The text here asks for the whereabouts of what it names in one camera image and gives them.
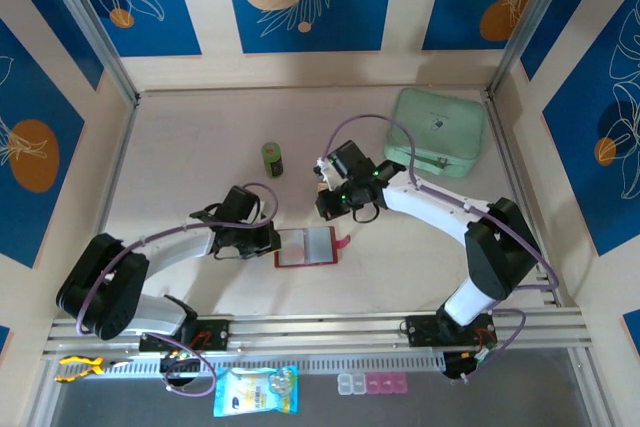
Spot red card holder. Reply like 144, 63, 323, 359
273, 226, 353, 268

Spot green cylindrical can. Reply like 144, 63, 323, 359
261, 141, 285, 179

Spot mint green zip pouch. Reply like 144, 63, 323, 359
383, 87, 487, 179

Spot blue snack packet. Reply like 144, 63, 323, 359
213, 364, 301, 418

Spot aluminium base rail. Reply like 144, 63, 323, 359
42, 309, 594, 356

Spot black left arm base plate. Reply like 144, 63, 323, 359
138, 317, 231, 353

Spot slotted grey cable duct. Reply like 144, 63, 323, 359
54, 354, 446, 379

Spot aluminium table side rail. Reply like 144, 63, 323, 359
483, 89, 560, 308
72, 96, 141, 318

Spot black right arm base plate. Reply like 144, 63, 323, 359
405, 313, 499, 348

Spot yellow handled pliers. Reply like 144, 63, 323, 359
54, 354, 132, 384

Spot aluminium frame post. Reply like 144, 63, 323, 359
37, 0, 141, 106
484, 0, 584, 101

